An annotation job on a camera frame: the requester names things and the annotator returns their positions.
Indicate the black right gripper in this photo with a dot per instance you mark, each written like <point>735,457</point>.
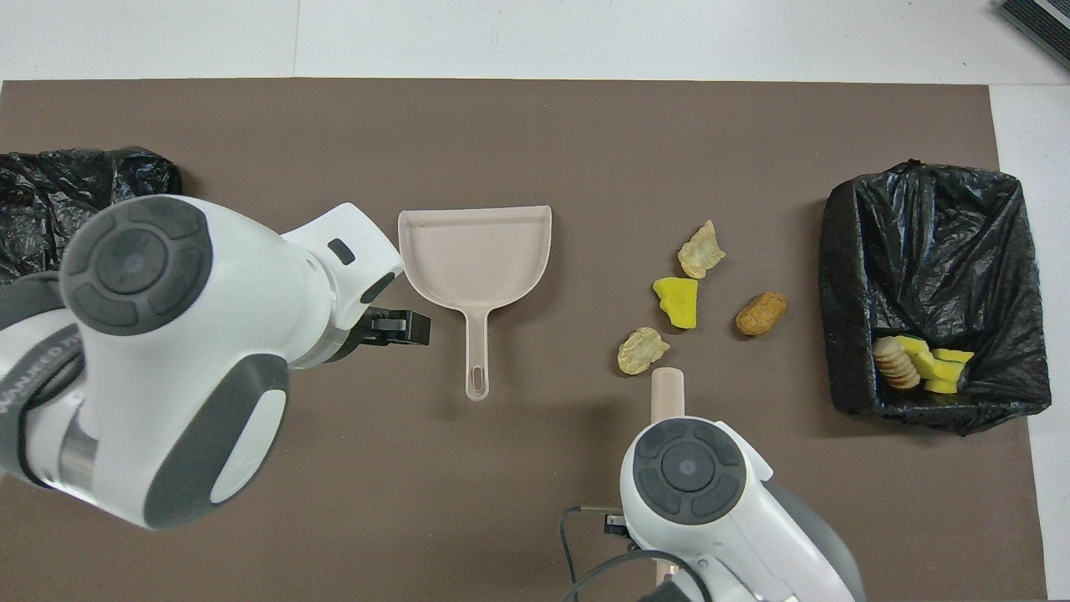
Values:
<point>617,525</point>

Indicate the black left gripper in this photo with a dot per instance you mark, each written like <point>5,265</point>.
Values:
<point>372,330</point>

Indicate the beige plastic dustpan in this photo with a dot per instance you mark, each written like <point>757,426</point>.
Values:
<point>476,251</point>

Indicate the beige hand brush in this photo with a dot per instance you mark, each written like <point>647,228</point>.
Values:
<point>667,393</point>

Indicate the beige rock chunk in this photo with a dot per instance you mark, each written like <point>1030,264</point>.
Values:
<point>642,351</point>
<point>700,251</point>
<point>894,365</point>

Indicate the yellow sponge piece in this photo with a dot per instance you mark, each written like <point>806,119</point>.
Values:
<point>679,303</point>
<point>918,353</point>
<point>949,380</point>

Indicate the orange brown bread nugget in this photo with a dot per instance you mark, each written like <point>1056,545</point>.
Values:
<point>761,313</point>

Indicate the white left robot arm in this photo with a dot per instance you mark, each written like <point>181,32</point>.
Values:
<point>167,376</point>

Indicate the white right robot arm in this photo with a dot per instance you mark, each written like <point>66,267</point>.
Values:
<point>736,518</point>

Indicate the pink bin covered black bag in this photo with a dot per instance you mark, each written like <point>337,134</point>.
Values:
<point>50,188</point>

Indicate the open black bag lined bin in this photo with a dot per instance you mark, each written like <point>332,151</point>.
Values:
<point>936,251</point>

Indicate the brown table mat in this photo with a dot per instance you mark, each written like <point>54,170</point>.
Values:
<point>460,502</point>

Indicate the dark ribbed panel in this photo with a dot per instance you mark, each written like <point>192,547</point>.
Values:
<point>1041,21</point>

